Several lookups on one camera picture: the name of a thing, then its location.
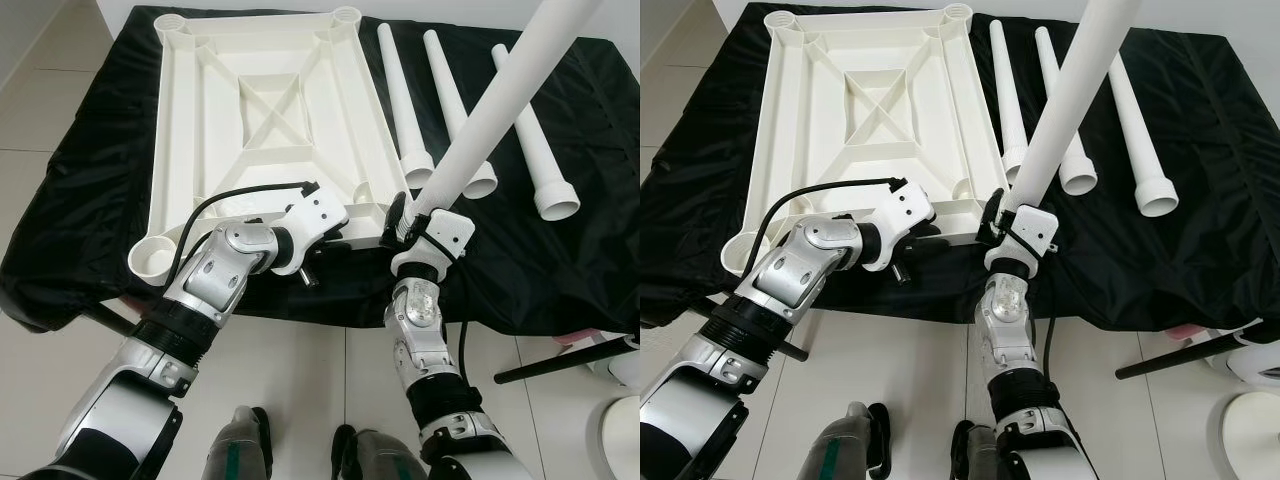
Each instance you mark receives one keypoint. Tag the black cloth table cover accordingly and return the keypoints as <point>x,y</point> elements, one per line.
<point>1180,280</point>
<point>560,270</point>

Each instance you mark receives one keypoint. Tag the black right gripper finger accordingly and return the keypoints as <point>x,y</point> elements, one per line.
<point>395,215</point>
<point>991,212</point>

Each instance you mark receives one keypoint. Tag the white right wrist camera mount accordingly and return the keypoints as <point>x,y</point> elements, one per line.
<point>1040,230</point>
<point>450,232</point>

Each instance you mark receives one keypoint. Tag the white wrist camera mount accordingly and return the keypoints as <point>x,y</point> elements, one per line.
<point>322,210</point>
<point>1040,230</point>
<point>910,205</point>
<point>450,232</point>

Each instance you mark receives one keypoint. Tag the grey left robot leg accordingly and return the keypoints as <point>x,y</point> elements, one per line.
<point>235,450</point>
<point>850,450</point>

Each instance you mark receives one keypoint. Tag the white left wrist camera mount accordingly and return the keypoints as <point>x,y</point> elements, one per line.
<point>322,210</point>
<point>910,205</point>

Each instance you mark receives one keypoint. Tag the black metal table leg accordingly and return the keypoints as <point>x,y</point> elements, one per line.
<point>110,320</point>
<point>560,362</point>
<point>1180,358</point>
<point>792,348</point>

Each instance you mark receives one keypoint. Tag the white plastic children table top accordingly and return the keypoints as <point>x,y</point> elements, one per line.
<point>800,150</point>
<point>200,150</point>

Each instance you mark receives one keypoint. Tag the white pedestal fan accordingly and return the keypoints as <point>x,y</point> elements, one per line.
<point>625,440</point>
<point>1250,440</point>

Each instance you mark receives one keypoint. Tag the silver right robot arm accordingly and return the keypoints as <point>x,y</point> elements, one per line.
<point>420,330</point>
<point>1010,330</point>

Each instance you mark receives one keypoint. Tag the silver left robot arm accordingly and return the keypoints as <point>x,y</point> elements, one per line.
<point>210,280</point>
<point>800,275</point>

